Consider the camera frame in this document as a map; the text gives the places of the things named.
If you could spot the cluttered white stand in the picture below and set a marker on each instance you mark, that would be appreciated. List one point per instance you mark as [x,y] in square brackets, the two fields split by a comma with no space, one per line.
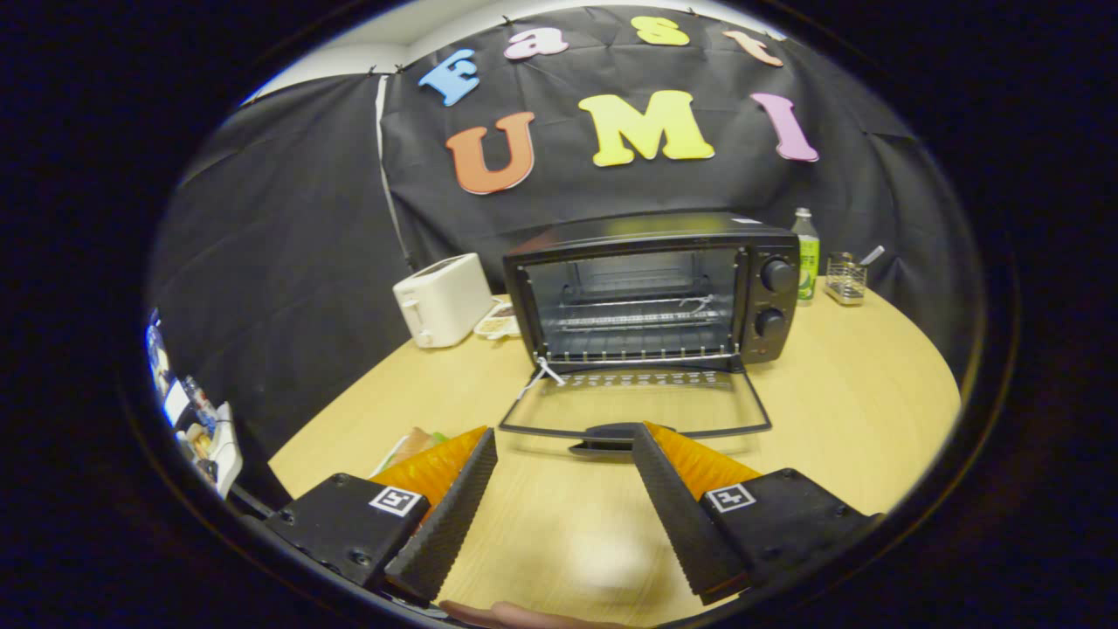
[205,437]

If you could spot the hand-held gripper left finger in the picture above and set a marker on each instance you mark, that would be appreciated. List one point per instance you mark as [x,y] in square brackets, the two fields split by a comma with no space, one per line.
[450,524]

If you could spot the metal spoon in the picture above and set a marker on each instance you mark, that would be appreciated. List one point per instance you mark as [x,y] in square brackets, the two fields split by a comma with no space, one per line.
[873,255]

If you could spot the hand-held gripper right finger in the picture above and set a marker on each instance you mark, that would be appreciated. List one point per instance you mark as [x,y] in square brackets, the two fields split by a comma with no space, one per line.
[679,524]

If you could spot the white plate of food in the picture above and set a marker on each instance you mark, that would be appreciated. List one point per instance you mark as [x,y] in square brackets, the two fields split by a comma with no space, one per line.
[498,323]

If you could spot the white pop-up toaster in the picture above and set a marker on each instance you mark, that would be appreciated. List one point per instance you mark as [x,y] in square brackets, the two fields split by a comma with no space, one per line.
[445,301]

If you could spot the white bread sandwich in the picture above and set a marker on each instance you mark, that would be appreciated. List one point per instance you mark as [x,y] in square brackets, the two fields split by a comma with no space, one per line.
[409,445]

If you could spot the black toaster oven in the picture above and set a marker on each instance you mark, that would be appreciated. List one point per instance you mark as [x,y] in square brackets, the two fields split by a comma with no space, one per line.
[769,288]

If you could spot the green label plastic bottle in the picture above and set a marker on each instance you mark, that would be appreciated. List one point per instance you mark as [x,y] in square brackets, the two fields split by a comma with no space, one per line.
[808,258]

